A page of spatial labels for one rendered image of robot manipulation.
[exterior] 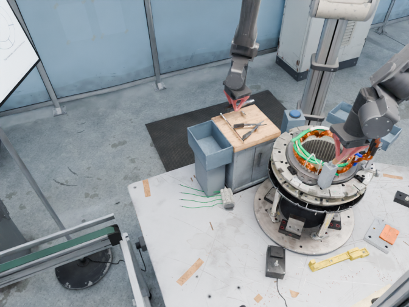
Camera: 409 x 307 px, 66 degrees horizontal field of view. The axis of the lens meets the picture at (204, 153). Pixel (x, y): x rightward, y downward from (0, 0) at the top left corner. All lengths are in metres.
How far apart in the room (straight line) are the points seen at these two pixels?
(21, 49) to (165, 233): 0.85
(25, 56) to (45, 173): 1.54
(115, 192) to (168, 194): 1.12
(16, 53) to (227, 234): 1.00
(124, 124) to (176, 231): 1.86
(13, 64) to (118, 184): 1.40
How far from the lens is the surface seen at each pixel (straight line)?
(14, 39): 1.34
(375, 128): 0.74
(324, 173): 0.97
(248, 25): 0.94
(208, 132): 1.26
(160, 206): 1.32
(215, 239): 1.22
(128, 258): 1.33
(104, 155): 2.72
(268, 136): 1.18
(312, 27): 3.26
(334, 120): 1.36
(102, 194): 2.45
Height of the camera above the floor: 1.85
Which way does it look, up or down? 46 degrees down
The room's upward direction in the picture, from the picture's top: 1 degrees counter-clockwise
